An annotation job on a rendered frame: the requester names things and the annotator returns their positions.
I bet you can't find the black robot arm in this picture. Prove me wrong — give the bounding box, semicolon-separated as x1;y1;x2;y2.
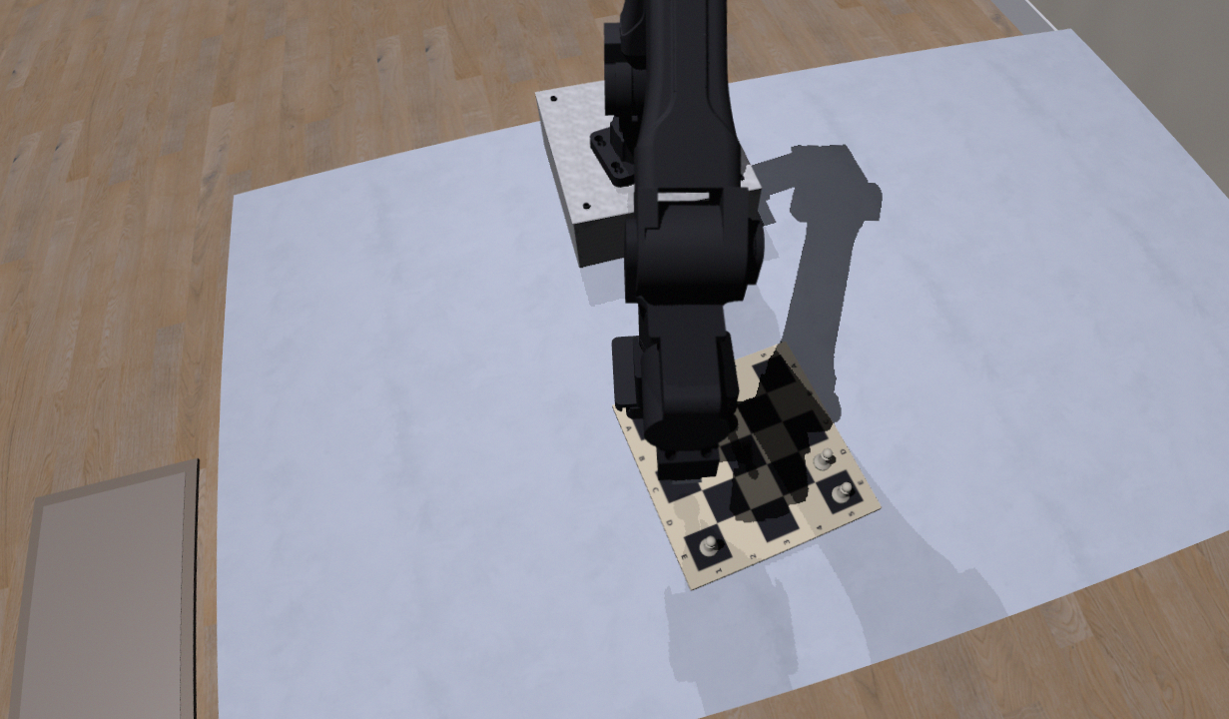
590;0;764;484

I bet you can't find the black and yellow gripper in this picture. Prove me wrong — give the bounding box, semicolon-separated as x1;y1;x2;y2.
611;331;740;419

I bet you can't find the black and cream chessboard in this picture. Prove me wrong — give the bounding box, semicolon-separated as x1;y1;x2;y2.
612;342;881;591

